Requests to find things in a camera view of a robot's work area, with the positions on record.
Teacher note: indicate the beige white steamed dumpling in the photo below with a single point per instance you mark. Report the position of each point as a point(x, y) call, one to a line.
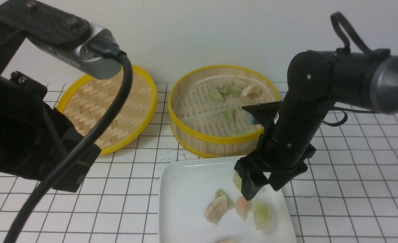
point(216, 210)

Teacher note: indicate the white square ceramic plate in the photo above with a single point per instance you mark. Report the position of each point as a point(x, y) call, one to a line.
point(188, 187)

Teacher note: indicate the yellow-rimmed bamboo steamer basket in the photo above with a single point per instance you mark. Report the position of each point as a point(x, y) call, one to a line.
point(203, 126)

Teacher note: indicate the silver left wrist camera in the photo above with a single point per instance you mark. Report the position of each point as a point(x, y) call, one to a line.
point(67, 37)

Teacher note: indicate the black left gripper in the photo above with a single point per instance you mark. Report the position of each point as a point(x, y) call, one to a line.
point(34, 137)

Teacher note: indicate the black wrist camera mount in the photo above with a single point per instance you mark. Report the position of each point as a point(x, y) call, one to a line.
point(262, 114)

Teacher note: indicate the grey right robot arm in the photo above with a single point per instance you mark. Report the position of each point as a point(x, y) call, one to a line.
point(368, 81)

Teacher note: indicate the pink dumpling on plate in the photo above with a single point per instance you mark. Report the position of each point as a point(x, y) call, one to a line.
point(242, 208)

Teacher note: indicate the green dumpling top pair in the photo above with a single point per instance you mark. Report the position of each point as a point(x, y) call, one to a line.
point(229, 89)

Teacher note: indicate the pale green steamed dumpling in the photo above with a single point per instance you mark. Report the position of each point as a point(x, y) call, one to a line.
point(262, 214)

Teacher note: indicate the green dumpling on plate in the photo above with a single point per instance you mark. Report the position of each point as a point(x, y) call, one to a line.
point(220, 193)

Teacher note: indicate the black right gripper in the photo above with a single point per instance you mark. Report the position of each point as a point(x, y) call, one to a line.
point(276, 160)

